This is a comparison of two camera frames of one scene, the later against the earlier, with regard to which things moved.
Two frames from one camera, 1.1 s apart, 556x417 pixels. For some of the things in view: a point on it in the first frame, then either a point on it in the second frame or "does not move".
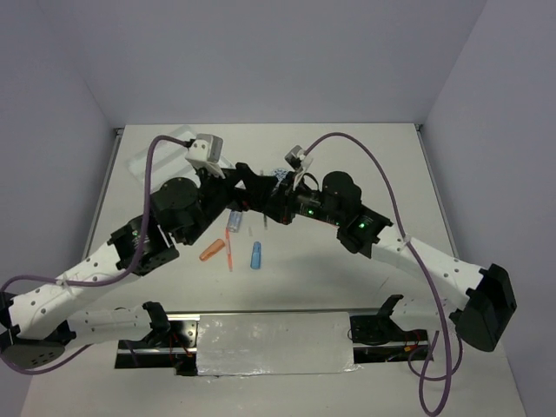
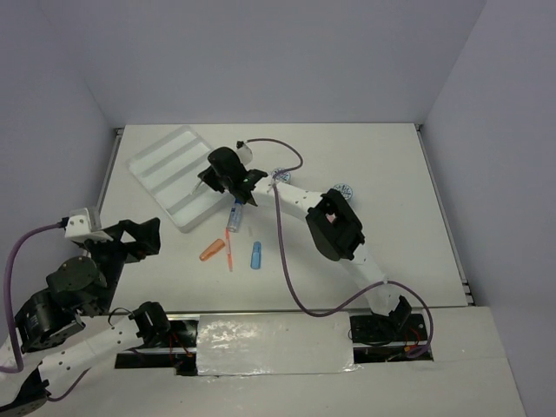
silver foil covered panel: x=269 y=343 does not move
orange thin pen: x=229 y=250 does not move
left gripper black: x=253 y=197 -> x=148 y=242
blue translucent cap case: x=255 y=255 does not move
